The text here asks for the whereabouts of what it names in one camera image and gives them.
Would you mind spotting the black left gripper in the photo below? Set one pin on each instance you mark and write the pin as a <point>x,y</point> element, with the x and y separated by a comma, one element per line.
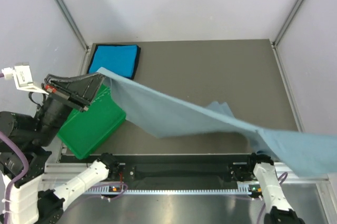
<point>76,90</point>

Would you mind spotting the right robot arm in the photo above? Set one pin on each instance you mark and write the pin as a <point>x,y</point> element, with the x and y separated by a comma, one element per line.
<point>278,209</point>

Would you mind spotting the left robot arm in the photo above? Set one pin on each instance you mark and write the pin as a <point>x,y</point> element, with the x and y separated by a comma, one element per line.
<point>24,140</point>

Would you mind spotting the folded black t-shirt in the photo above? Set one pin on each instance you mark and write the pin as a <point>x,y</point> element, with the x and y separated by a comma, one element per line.
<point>138,58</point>

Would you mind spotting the green plastic tray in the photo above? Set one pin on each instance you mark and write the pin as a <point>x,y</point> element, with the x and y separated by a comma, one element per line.
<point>84,132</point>

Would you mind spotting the light blue t-shirt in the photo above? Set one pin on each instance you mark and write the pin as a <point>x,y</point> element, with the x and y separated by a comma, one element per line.
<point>163,116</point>

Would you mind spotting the right aluminium corner post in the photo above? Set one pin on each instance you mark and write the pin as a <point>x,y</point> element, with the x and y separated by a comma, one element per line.
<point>288,21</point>

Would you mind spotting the aluminium corner post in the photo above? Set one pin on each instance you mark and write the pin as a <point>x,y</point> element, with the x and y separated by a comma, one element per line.
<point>71,22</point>
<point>288,21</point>

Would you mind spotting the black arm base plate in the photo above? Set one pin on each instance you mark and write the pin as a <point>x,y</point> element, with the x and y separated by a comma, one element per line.
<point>224,171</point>

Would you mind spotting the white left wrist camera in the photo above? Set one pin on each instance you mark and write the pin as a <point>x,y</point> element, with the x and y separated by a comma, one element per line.
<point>22,76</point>

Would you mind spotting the aluminium frame rail front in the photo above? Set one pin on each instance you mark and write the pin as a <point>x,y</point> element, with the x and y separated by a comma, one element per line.
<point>57,173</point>

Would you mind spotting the folded bright blue t-shirt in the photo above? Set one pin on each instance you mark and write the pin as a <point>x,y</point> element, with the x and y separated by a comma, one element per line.
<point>116,59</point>

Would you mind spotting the left aluminium corner post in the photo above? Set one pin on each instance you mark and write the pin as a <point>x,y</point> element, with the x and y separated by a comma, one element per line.
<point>71,22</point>

